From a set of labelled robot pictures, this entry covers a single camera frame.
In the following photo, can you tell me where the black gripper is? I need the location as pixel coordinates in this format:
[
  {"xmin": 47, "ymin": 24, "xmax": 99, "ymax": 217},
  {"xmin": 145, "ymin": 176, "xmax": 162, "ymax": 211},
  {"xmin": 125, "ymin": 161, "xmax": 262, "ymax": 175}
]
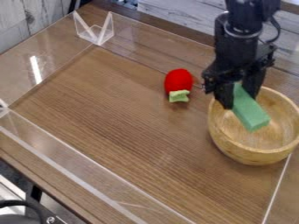
[{"xmin": 201, "ymin": 44, "xmax": 276, "ymax": 109}]

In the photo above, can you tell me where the green rectangular block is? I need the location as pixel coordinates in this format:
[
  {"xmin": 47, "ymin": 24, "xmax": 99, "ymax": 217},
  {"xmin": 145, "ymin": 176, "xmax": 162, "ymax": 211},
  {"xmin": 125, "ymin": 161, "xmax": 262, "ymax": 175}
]
[{"xmin": 232, "ymin": 83, "xmax": 270, "ymax": 132}]

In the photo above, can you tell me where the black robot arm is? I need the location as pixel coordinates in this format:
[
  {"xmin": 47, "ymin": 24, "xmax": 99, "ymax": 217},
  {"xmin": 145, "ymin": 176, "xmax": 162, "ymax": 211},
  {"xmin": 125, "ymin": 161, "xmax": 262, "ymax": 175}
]
[{"xmin": 201, "ymin": 0, "xmax": 281, "ymax": 109}]

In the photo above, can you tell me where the light wooden bowl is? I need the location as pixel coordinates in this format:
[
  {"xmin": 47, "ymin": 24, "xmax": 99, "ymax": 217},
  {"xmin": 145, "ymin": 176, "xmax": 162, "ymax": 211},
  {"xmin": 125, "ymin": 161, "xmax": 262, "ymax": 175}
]
[{"xmin": 208, "ymin": 87, "xmax": 299, "ymax": 166}]

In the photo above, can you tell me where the red plush strawberry toy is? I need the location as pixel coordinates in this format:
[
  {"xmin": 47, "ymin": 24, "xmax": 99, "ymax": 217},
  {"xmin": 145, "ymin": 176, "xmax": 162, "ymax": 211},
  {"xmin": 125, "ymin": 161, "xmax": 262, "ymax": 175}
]
[{"xmin": 162, "ymin": 68, "xmax": 193, "ymax": 102}]

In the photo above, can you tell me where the black table leg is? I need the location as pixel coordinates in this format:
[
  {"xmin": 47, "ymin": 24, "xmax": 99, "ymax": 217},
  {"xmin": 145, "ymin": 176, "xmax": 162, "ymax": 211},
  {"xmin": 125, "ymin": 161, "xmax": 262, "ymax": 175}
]
[{"xmin": 30, "ymin": 185, "xmax": 42, "ymax": 202}]

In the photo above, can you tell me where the black cable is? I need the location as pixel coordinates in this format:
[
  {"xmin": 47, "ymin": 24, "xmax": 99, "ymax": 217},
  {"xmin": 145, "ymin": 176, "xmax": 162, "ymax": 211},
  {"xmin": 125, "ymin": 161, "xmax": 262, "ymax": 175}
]
[{"xmin": 264, "ymin": 14, "xmax": 282, "ymax": 45}]

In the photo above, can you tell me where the clear acrylic corner bracket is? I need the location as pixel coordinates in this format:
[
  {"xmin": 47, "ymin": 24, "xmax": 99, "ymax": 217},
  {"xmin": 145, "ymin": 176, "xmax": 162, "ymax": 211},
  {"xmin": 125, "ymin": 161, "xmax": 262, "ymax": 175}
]
[{"xmin": 71, "ymin": 11, "xmax": 114, "ymax": 46}]

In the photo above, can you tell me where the clear acrylic tray wall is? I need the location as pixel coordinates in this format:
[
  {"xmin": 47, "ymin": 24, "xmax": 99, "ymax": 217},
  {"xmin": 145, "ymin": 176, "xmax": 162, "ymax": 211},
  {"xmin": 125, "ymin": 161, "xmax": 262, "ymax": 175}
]
[{"xmin": 0, "ymin": 99, "xmax": 194, "ymax": 224}]

